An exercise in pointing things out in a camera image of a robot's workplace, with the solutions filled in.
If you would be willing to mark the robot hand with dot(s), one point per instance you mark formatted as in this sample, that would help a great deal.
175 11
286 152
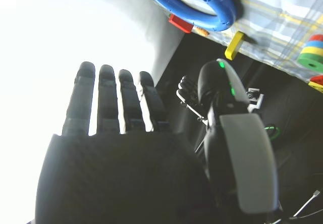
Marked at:
121 178

